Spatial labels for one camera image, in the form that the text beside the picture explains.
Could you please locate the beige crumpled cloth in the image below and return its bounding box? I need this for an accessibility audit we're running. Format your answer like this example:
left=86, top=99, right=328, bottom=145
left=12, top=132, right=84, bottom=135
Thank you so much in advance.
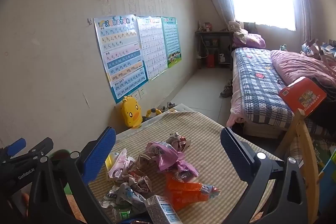
left=228, top=21, right=248, bottom=38

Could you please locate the dark side table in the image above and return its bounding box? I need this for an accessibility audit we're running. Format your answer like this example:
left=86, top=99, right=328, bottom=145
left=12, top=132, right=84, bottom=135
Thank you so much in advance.
left=195, top=30, right=234, bottom=69

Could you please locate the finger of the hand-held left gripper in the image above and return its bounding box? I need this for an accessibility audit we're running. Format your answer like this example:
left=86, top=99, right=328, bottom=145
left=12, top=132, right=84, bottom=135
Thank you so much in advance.
left=0, top=137, right=27, bottom=162
left=0, top=137, right=54, bottom=189

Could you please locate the pink foil wrapper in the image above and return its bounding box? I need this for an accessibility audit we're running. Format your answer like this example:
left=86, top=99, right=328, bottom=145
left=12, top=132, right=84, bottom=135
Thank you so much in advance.
left=146, top=141, right=200, bottom=182

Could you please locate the yellow snack wrapper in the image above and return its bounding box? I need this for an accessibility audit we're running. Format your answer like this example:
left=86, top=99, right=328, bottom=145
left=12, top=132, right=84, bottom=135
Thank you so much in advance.
left=105, top=153, right=120, bottom=170

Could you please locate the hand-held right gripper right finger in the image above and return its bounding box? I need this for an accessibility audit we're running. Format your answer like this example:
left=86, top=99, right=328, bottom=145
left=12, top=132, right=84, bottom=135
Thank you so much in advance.
left=220, top=127, right=309, bottom=224

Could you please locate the pile of colourful toys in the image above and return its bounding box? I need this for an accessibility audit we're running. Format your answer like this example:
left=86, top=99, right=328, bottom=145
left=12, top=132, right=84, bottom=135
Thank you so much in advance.
left=301, top=39, right=336, bottom=60

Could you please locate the dark cloth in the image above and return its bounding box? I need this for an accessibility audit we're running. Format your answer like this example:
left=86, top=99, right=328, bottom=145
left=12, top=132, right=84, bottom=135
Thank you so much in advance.
left=310, top=77, right=336, bottom=132

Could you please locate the green chart wall poster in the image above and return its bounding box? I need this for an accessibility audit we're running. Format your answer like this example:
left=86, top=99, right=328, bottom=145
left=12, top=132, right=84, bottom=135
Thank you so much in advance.
left=161, top=17, right=182, bottom=68

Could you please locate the purple pillow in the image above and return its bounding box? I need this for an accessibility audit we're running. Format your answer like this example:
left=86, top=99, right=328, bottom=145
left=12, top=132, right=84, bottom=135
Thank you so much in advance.
left=232, top=32, right=265, bottom=48

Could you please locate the white drink carton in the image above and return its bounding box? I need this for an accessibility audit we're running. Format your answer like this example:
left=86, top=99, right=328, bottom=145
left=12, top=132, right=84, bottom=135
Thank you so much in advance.
left=144, top=195, right=183, bottom=224

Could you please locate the green striped clear wrapper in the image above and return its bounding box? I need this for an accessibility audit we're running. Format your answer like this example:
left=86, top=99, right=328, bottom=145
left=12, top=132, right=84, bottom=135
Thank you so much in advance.
left=112, top=207, right=137, bottom=223

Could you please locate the blue checked quilt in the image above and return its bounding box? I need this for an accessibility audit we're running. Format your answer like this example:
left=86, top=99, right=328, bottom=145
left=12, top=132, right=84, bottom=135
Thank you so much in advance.
left=234, top=48, right=294, bottom=130

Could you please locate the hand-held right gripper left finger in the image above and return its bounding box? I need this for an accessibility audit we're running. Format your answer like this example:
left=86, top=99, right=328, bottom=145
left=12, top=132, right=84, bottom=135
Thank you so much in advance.
left=28, top=126, right=117, bottom=224

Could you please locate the wooden chair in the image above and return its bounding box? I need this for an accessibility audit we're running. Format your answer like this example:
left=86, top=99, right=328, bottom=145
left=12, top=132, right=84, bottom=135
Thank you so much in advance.
left=273, top=109, right=322, bottom=214

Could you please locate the blue alphabet wall poster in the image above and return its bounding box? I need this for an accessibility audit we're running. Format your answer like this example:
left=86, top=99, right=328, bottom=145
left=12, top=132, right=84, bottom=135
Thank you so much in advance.
left=94, top=14, right=149, bottom=104

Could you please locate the silver wrapper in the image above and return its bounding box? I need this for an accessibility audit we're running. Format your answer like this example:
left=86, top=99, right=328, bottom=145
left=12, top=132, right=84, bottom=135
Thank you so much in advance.
left=100, top=182, right=147, bottom=214

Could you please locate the pink comforter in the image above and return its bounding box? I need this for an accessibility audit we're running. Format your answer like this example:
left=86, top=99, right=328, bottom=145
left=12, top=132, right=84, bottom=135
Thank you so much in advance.
left=270, top=49, right=336, bottom=88

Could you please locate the orange plastic wrapper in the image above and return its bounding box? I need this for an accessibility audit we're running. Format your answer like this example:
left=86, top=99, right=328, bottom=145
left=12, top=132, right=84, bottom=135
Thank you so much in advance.
left=165, top=173, right=222, bottom=211

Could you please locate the pink bed skirt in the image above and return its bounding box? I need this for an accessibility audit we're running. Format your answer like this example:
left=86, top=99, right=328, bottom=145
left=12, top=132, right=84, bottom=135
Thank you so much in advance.
left=227, top=77, right=247, bottom=127

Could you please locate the pink and white wrapper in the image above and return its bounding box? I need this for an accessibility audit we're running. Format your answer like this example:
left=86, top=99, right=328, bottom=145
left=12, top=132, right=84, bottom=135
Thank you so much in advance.
left=106, top=149, right=137, bottom=182

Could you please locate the white chart wall poster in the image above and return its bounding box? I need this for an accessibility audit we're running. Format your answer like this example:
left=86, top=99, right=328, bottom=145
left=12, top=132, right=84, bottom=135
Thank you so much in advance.
left=136, top=16, right=168, bottom=81

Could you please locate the green rimmed red bin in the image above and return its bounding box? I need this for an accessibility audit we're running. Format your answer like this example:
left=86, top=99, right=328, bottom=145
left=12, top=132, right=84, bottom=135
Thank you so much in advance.
left=50, top=149, right=72, bottom=194

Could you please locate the colourful printed box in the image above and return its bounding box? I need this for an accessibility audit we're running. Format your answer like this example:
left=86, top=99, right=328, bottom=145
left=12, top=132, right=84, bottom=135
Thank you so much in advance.
left=314, top=140, right=336, bottom=214

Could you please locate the yellow duck toy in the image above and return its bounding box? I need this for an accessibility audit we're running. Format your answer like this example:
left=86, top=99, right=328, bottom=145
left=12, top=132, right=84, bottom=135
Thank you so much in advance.
left=120, top=95, right=143, bottom=130

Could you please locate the red printed box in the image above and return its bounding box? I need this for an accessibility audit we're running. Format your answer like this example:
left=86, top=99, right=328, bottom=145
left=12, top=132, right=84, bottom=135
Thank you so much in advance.
left=278, top=76, right=327, bottom=117

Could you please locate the yellow toy vehicle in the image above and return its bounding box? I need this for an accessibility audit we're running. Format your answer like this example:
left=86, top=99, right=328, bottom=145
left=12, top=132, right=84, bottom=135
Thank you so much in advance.
left=142, top=107, right=163, bottom=122

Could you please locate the pair of shoes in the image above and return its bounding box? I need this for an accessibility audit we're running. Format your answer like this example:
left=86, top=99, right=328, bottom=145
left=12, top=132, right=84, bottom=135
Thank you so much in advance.
left=220, top=80, right=234, bottom=98

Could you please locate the grey paper ball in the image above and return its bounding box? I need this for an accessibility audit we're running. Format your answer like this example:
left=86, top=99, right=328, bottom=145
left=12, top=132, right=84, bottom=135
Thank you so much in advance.
left=166, top=132, right=193, bottom=153

